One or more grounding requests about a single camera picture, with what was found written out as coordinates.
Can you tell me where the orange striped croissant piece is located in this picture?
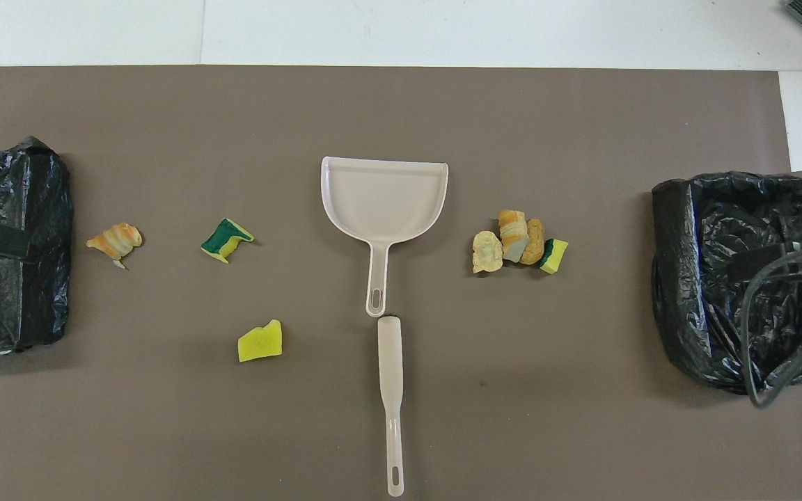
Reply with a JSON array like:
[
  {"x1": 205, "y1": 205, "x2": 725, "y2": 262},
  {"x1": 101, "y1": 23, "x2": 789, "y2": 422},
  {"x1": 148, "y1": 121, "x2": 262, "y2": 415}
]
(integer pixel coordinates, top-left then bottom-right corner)
[{"x1": 86, "y1": 222, "x2": 143, "y2": 269}]

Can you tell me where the small green yellow sponge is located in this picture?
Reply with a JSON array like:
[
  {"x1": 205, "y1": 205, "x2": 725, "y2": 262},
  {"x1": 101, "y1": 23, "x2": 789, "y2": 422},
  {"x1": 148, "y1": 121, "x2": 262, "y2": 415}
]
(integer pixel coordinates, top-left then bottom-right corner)
[{"x1": 539, "y1": 239, "x2": 569, "y2": 275}]

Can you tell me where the brown round cookie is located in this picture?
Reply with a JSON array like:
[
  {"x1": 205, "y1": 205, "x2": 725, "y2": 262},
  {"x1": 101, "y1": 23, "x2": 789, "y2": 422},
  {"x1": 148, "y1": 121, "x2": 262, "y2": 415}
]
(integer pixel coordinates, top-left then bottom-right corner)
[{"x1": 519, "y1": 218, "x2": 546, "y2": 266}]

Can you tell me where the wavy green yellow sponge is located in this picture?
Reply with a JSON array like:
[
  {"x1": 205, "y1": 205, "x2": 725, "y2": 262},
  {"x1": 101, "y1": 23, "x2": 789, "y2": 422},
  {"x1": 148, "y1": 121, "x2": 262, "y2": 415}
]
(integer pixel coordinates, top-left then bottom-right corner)
[{"x1": 200, "y1": 218, "x2": 255, "y2": 264}]

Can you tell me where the striped bread roll chunk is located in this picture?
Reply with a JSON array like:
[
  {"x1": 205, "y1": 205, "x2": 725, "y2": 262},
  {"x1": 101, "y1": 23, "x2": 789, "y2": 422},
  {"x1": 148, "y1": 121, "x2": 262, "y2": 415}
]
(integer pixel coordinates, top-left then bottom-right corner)
[{"x1": 498, "y1": 209, "x2": 529, "y2": 263}]

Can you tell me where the pale yellow crisp piece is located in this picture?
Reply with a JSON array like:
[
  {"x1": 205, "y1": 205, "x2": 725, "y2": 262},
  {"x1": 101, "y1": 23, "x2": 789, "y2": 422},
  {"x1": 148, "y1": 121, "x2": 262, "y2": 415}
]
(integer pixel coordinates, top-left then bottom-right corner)
[{"x1": 472, "y1": 230, "x2": 504, "y2": 274}]

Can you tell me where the plain yellow sponge piece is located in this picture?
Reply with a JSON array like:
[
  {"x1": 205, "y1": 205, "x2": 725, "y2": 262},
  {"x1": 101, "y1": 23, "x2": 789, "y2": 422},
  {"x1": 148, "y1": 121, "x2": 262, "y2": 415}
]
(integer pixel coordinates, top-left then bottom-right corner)
[{"x1": 237, "y1": 319, "x2": 283, "y2": 363}]

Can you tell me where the beige plastic dustpan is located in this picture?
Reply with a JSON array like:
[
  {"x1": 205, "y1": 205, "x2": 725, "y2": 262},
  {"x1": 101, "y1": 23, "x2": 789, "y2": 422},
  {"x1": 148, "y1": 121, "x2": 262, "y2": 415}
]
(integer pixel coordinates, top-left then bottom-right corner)
[{"x1": 321, "y1": 156, "x2": 449, "y2": 318}]

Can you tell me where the beige hand brush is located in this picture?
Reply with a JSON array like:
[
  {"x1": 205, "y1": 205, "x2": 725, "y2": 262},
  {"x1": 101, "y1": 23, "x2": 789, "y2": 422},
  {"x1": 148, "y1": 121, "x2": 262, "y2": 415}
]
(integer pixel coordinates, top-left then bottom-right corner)
[{"x1": 377, "y1": 315, "x2": 405, "y2": 498}]

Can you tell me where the brown table mat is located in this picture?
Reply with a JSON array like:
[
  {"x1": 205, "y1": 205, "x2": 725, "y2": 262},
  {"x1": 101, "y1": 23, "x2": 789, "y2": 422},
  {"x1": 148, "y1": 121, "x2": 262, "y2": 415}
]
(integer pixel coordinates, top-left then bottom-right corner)
[{"x1": 0, "y1": 66, "x2": 802, "y2": 501}]

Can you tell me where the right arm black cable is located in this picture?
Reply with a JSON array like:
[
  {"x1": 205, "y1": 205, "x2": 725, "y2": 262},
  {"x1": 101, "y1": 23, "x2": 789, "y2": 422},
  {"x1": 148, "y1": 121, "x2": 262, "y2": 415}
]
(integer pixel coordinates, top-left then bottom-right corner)
[{"x1": 740, "y1": 240, "x2": 802, "y2": 409}]

